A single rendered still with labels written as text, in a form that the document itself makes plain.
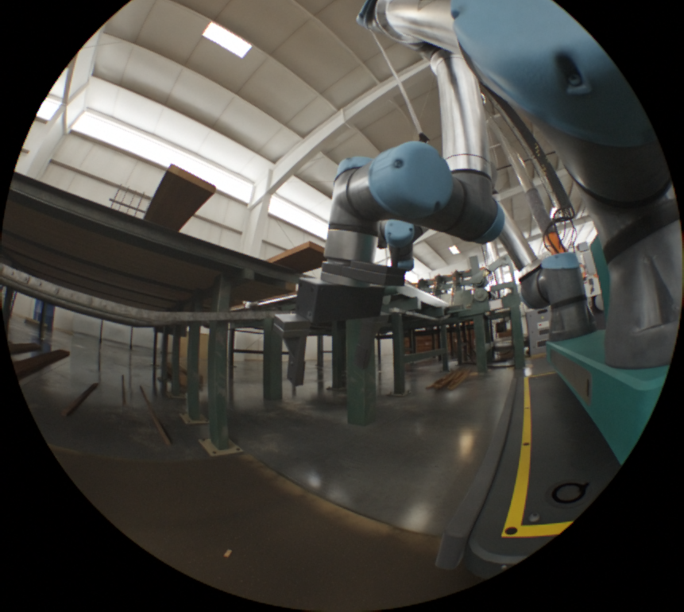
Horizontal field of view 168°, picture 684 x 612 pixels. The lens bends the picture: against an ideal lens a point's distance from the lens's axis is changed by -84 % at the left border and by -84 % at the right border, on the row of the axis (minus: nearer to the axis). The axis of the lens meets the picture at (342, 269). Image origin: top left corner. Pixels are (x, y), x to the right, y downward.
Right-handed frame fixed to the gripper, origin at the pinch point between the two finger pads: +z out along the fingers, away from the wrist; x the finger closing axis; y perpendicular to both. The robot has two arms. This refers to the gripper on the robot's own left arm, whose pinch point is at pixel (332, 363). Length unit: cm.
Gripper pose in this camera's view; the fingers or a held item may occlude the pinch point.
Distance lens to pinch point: 38.2
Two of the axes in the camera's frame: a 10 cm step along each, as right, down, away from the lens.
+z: -1.5, 9.9, 0.6
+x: -7.7, -0.8, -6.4
